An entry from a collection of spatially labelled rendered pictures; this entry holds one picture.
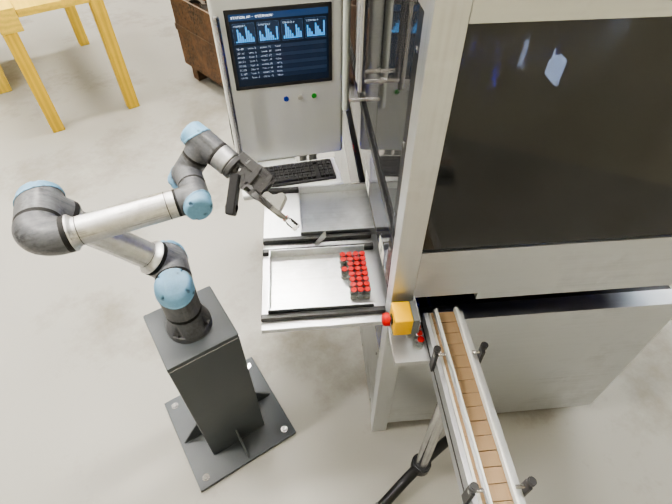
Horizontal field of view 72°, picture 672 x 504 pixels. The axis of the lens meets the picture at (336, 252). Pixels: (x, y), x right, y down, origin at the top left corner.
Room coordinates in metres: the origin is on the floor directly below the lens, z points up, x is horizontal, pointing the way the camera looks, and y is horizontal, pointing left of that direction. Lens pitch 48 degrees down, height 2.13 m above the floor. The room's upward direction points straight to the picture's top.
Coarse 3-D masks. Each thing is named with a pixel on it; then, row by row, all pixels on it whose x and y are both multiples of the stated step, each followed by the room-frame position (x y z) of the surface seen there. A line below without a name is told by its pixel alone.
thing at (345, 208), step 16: (304, 192) 1.46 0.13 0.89; (320, 192) 1.46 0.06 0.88; (336, 192) 1.46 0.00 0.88; (352, 192) 1.46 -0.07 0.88; (304, 208) 1.37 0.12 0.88; (320, 208) 1.37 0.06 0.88; (336, 208) 1.37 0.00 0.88; (352, 208) 1.37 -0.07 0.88; (368, 208) 1.37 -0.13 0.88; (304, 224) 1.28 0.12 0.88; (320, 224) 1.28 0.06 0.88; (336, 224) 1.28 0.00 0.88; (352, 224) 1.28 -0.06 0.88; (368, 224) 1.27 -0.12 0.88
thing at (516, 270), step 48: (480, 0) 0.83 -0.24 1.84; (528, 0) 0.83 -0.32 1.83; (576, 0) 0.84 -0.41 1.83; (624, 0) 0.85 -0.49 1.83; (384, 192) 1.08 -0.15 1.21; (624, 240) 0.87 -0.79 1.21; (432, 288) 0.83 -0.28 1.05; (480, 288) 0.84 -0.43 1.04; (528, 288) 0.86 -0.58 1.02; (576, 288) 0.87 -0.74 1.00
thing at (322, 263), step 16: (272, 256) 1.11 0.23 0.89; (288, 256) 1.11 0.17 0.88; (304, 256) 1.11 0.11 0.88; (320, 256) 1.11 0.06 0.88; (336, 256) 1.11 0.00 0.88; (272, 272) 1.04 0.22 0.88; (288, 272) 1.04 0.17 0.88; (304, 272) 1.04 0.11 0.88; (320, 272) 1.04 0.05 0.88; (336, 272) 1.04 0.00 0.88; (272, 288) 0.97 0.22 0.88; (288, 288) 0.97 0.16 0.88; (304, 288) 0.97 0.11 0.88; (320, 288) 0.97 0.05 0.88; (336, 288) 0.97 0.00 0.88; (272, 304) 0.90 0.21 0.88; (288, 304) 0.90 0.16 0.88; (304, 304) 0.90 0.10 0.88; (320, 304) 0.90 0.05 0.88; (336, 304) 0.90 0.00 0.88; (352, 304) 0.87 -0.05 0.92; (368, 304) 0.88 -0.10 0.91
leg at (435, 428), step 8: (432, 416) 0.64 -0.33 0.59; (440, 416) 0.62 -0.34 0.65; (432, 424) 0.63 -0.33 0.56; (440, 424) 0.62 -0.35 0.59; (432, 432) 0.62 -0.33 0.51; (440, 432) 0.62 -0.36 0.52; (424, 440) 0.64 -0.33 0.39; (432, 440) 0.62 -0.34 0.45; (424, 448) 0.62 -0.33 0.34; (432, 448) 0.62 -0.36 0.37; (424, 456) 0.62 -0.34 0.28; (416, 464) 0.63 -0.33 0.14; (424, 464) 0.62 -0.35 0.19
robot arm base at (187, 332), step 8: (200, 312) 0.87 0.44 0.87; (208, 312) 0.91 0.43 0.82; (168, 320) 0.84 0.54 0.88; (192, 320) 0.84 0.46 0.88; (200, 320) 0.86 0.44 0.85; (208, 320) 0.88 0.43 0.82; (168, 328) 0.84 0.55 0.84; (176, 328) 0.83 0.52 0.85; (184, 328) 0.82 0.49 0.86; (192, 328) 0.83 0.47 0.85; (200, 328) 0.84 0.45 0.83; (208, 328) 0.86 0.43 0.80; (176, 336) 0.82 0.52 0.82; (184, 336) 0.81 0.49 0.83; (192, 336) 0.82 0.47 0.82; (200, 336) 0.83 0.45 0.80
